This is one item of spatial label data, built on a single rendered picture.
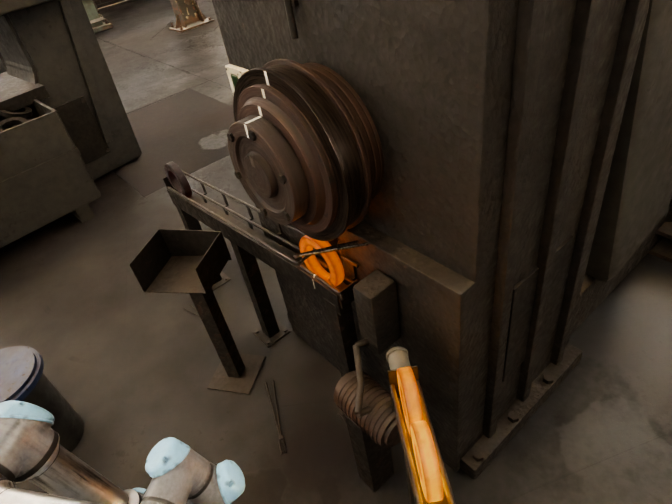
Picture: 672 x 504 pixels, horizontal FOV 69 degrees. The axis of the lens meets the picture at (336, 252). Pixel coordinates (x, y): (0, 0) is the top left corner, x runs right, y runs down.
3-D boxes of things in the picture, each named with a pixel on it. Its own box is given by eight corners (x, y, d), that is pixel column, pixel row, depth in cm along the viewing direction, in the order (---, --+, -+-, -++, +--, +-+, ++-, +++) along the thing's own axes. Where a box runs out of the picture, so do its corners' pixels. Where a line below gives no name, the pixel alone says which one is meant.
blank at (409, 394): (407, 352, 116) (393, 354, 116) (423, 404, 103) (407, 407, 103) (412, 395, 124) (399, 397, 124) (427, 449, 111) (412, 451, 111)
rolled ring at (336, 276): (331, 252, 138) (340, 247, 139) (293, 227, 150) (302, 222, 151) (340, 298, 149) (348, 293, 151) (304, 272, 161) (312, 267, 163)
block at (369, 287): (385, 323, 152) (378, 265, 137) (404, 336, 147) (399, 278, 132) (360, 343, 148) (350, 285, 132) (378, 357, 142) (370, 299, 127)
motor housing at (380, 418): (376, 449, 180) (359, 358, 146) (421, 492, 166) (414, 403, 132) (350, 474, 174) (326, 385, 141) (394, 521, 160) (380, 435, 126)
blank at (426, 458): (423, 404, 103) (407, 406, 103) (442, 471, 90) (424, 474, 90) (426, 448, 111) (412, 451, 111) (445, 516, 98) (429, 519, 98)
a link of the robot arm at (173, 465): (153, 489, 84) (197, 517, 89) (180, 429, 92) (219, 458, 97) (125, 493, 88) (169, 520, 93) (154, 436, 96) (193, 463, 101)
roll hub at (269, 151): (258, 195, 142) (231, 103, 124) (318, 232, 124) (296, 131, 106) (242, 204, 139) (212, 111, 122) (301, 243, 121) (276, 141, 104)
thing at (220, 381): (216, 350, 228) (158, 228, 183) (267, 356, 221) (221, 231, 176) (196, 387, 214) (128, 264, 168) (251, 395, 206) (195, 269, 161)
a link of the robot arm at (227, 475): (221, 448, 99) (248, 468, 103) (179, 478, 100) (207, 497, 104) (221, 480, 92) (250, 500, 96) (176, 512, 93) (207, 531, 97)
